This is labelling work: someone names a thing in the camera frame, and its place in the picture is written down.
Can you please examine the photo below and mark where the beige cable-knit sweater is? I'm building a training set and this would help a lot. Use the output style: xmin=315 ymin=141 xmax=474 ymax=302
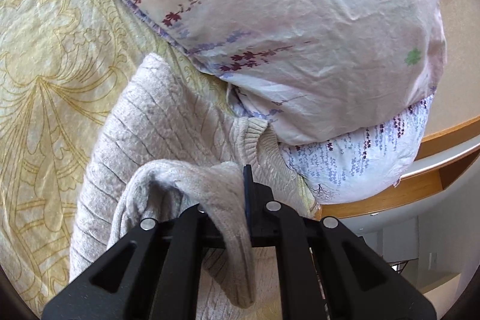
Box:
xmin=70 ymin=54 xmax=317 ymax=319

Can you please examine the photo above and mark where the white purple floral pillow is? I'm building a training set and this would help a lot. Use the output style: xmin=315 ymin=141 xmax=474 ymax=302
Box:
xmin=259 ymin=94 xmax=434 ymax=205

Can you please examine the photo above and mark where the pink floral pillow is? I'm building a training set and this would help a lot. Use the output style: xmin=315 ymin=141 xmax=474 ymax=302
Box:
xmin=126 ymin=0 xmax=446 ymax=145

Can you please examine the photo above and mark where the yellow orange patterned bedsheet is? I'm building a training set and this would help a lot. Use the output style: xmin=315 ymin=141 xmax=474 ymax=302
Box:
xmin=1 ymin=0 xmax=226 ymax=314

